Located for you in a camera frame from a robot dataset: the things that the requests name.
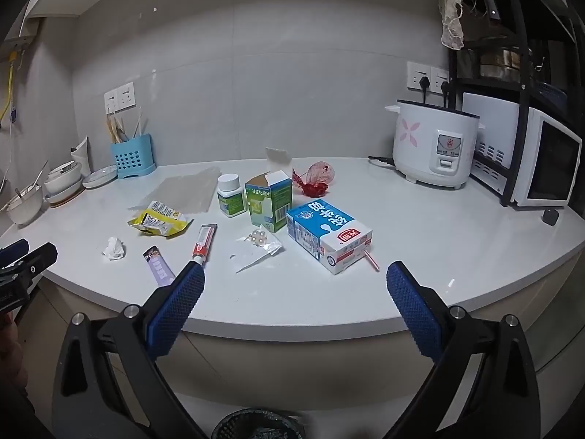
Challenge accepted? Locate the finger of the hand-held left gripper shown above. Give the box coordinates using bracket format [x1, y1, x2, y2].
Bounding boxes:
[0, 243, 59, 291]
[0, 239, 29, 268]

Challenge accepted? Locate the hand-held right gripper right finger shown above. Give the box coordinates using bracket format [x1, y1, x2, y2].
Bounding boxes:
[386, 260, 542, 439]

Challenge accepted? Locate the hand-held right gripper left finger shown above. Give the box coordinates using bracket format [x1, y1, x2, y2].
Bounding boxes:
[52, 263, 206, 439]

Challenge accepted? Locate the yellow snack wrapper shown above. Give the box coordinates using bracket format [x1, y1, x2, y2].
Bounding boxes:
[127, 200, 195, 239]

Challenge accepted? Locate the clear bubble wrap sheet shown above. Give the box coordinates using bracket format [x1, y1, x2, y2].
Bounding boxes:
[128, 166, 222, 215]

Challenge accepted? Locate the white pill bottle green label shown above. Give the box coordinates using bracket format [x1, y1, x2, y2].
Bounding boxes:
[216, 174, 250, 218]

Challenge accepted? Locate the blue white milk carton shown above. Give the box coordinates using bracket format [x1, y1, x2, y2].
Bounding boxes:
[286, 199, 373, 276]

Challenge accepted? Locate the black mesh trash bin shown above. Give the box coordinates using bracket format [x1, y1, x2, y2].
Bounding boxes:
[211, 409, 306, 439]

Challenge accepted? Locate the green medicine box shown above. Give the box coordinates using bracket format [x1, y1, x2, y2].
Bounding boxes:
[244, 147, 294, 234]

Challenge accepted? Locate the white saucer wooden rim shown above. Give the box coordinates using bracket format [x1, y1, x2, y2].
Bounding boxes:
[44, 185, 86, 209]

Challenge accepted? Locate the crumpled white tissue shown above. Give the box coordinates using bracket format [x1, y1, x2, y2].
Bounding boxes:
[101, 237, 127, 261]

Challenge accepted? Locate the white slanted vase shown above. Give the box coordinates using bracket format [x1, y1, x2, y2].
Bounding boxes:
[70, 136, 92, 179]

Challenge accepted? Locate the clear packet with beads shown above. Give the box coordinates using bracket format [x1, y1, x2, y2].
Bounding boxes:
[235, 226, 284, 275]

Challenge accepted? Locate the blue utensil holder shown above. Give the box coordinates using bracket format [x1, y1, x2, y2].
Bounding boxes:
[110, 135, 157, 180]

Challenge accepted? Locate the bundle of wooden chopsticks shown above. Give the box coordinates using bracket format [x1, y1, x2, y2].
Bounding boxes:
[106, 112, 128, 143]

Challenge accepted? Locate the red mesh net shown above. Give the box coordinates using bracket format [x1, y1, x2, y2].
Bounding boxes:
[292, 161, 336, 197]

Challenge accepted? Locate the white flowered rice cooker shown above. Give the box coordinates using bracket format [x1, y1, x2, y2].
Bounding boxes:
[385, 99, 485, 188]

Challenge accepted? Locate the white microwave oven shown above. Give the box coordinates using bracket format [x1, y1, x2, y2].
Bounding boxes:
[461, 92, 583, 209]

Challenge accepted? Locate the black metal rack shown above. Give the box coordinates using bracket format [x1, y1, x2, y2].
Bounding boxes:
[445, 0, 585, 207]

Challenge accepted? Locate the blue plastic basket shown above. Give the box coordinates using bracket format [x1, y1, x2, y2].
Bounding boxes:
[537, 81, 570, 101]

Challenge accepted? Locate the metal pot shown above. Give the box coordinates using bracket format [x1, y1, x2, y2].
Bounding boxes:
[478, 39, 522, 80]

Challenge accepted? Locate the white hanging mesh cloth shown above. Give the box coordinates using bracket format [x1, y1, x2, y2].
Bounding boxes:
[439, 0, 464, 51]

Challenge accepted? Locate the yellow gas hose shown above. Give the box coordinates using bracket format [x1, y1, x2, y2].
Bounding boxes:
[0, 55, 19, 122]

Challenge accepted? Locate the grey wall appliance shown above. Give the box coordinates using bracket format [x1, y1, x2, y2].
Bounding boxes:
[0, 34, 37, 62]

